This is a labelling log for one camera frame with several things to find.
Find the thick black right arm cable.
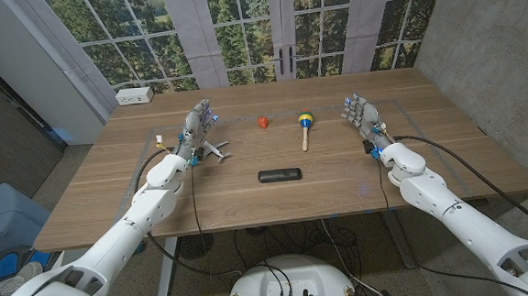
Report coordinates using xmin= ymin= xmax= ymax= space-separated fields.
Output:
xmin=391 ymin=126 xmax=528 ymax=249

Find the black round fan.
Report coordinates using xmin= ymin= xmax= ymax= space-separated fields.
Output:
xmin=177 ymin=233 xmax=215 ymax=262

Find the blue foot pedal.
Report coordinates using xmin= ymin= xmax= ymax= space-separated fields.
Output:
xmin=0 ymin=242 xmax=61 ymax=284

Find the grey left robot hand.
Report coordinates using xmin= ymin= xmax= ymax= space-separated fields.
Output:
xmin=170 ymin=97 xmax=223 ymax=162

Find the grey shoe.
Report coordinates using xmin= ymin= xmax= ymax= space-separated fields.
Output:
xmin=0 ymin=260 xmax=45 ymax=296

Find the thin black left wrist wire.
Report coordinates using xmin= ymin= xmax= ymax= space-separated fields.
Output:
xmin=189 ymin=164 xmax=208 ymax=250

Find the grey table leg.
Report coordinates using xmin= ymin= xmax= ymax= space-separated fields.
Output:
xmin=382 ymin=210 xmax=417 ymax=271

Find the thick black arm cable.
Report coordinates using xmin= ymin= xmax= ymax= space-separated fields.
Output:
xmin=130 ymin=142 xmax=244 ymax=285
xmin=391 ymin=126 xmax=528 ymax=249

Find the printed window backdrop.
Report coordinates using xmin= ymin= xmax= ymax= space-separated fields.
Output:
xmin=41 ymin=0 xmax=454 ymax=101

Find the white toy airplane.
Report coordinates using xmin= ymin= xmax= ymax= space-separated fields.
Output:
xmin=198 ymin=139 xmax=233 ymax=165

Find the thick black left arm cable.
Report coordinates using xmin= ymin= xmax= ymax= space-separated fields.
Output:
xmin=130 ymin=142 xmax=244 ymax=285

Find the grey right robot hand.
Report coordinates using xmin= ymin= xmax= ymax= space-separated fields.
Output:
xmin=339 ymin=90 xmax=393 ymax=156

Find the thin black wrist wire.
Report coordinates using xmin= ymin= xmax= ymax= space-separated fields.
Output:
xmin=189 ymin=164 xmax=208 ymax=250
xmin=376 ymin=157 xmax=391 ymax=212

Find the white power strip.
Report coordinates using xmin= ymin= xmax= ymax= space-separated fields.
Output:
xmin=115 ymin=85 xmax=156 ymax=106

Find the black TV remote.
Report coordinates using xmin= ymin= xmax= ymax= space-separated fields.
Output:
xmin=257 ymin=167 xmax=303 ymax=184

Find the colourful wooden maraca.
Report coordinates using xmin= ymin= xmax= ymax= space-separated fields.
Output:
xmin=297 ymin=109 xmax=316 ymax=153

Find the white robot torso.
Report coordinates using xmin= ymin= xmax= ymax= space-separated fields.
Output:
xmin=223 ymin=250 xmax=360 ymax=296

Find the thin black right wrist wire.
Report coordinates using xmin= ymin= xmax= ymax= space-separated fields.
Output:
xmin=376 ymin=157 xmax=391 ymax=212

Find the white table leg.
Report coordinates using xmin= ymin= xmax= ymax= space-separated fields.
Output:
xmin=153 ymin=236 xmax=182 ymax=296

